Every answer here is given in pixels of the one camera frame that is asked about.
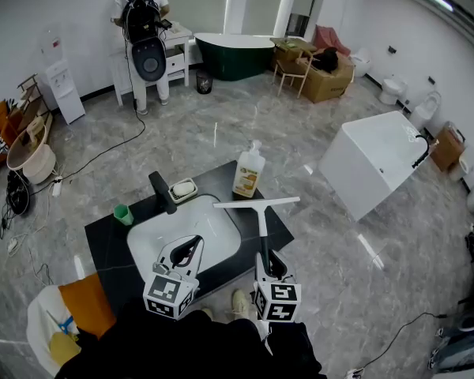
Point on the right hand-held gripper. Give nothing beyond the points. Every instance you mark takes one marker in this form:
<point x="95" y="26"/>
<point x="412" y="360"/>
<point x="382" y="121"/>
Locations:
<point x="278" y="302"/>

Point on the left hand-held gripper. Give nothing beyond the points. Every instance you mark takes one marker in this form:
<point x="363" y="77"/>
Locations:
<point x="164" y="292"/>

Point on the person's right forearm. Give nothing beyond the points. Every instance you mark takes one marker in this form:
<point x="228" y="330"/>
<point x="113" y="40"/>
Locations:
<point x="288" y="350"/>

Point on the person's left forearm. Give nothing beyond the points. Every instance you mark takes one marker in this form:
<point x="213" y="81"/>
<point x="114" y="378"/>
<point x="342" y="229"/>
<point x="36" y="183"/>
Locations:
<point x="142" y="317"/>

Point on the white sink basin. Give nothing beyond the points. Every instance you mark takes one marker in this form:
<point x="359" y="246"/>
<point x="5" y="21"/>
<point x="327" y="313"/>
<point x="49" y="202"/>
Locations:
<point x="154" y="235"/>

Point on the person's right shoe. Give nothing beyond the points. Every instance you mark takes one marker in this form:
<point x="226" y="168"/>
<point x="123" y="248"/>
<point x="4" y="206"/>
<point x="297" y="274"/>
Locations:
<point x="243" y="304"/>

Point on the white soap dish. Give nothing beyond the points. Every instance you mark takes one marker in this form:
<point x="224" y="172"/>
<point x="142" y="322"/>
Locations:
<point x="177" y="200"/>

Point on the green cup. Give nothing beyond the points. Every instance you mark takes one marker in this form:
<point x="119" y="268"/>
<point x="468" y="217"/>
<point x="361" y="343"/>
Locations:
<point x="123" y="215"/>

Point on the black stone vanity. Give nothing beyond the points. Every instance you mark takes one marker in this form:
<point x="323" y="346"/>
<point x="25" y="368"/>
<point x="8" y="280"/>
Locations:
<point x="106" y="247"/>

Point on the white soap bar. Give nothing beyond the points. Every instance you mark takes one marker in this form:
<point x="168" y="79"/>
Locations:
<point x="183" y="189"/>

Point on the black sink faucet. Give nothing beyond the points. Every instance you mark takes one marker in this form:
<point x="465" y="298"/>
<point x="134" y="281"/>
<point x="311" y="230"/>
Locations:
<point x="162" y="190"/>

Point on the person's black clothing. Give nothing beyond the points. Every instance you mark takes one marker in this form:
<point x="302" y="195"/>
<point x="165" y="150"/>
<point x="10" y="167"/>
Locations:
<point x="181" y="350"/>

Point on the orange label pump bottle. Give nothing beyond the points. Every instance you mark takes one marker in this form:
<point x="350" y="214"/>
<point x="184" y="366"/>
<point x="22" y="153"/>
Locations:
<point x="248" y="176"/>

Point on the orange cushion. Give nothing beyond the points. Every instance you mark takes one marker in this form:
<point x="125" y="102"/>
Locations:
<point x="87" y="302"/>

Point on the blue plastic tool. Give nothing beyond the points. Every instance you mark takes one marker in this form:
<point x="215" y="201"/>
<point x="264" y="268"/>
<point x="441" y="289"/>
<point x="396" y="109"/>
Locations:
<point x="65" y="324"/>

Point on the yellow cloth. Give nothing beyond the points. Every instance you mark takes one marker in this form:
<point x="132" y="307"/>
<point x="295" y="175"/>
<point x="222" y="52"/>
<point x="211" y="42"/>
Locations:
<point x="65" y="347"/>

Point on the white power strip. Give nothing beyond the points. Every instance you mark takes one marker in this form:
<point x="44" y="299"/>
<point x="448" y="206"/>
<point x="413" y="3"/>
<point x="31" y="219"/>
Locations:
<point x="12" y="245"/>
<point x="57" y="186"/>

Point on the white laundry bag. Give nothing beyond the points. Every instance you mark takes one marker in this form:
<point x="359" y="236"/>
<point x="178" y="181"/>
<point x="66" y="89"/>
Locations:
<point x="37" y="330"/>

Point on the round beige side table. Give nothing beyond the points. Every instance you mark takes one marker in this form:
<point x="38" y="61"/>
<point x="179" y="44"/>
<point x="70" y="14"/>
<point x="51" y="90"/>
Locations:
<point x="35" y="160"/>

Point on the black wastebasket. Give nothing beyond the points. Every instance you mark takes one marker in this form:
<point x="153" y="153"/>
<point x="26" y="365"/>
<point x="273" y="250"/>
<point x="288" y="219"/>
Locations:
<point x="204" y="82"/>

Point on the black bathtub faucet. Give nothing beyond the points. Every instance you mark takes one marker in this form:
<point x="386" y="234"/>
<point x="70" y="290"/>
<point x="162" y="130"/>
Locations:
<point x="423" y="152"/>

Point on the large cardboard box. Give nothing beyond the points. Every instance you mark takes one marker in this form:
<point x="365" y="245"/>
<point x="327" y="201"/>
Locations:
<point x="328" y="83"/>

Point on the white desk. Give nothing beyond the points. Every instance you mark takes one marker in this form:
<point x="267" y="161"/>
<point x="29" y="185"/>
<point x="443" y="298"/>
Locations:
<point x="177" y="59"/>

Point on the wooden chair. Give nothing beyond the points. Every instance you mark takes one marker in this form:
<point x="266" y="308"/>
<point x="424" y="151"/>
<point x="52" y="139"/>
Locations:
<point x="290" y="69"/>

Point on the green bathtub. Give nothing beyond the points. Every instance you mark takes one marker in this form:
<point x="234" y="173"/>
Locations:
<point x="233" y="63"/>

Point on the white water dispenser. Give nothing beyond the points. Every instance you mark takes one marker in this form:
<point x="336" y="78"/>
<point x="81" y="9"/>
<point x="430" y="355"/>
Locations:
<point x="65" y="89"/>

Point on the small cardboard box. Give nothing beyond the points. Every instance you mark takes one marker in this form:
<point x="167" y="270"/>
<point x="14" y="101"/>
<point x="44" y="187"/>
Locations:
<point x="447" y="150"/>

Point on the metal shelf rack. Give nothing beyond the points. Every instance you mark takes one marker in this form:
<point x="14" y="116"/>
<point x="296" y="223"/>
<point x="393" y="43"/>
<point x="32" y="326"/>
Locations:
<point x="33" y="101"/>

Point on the black bag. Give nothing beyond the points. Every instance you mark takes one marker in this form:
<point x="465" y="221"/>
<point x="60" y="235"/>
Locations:
<point x="327" y="59"/>

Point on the pink cloth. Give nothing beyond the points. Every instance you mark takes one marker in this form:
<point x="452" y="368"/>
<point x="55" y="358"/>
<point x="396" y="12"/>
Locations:
<point x="329" y="38"/>

